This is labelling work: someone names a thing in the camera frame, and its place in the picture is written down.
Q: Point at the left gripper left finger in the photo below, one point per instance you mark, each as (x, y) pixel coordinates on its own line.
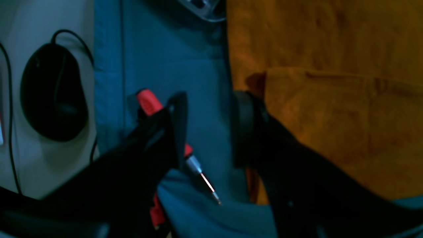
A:
(112, 197)

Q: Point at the black computer mouse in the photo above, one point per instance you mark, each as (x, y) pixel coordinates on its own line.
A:
(51, 94)

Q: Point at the orange black clamp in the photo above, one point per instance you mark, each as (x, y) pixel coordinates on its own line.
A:
(157, 213)

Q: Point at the orange t-shirt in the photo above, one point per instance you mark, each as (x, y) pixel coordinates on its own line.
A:
(344, 76)

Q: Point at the blue table cloth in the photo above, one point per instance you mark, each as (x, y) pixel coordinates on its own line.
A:
(159, 45)

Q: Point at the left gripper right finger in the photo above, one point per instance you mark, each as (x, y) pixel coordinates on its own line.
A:
(310, 197)

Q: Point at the clear plastic bit case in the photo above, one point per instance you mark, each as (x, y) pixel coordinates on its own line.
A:
(207, 10)

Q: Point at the orange handled screwdriver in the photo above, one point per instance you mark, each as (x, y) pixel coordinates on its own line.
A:
(150, 104)

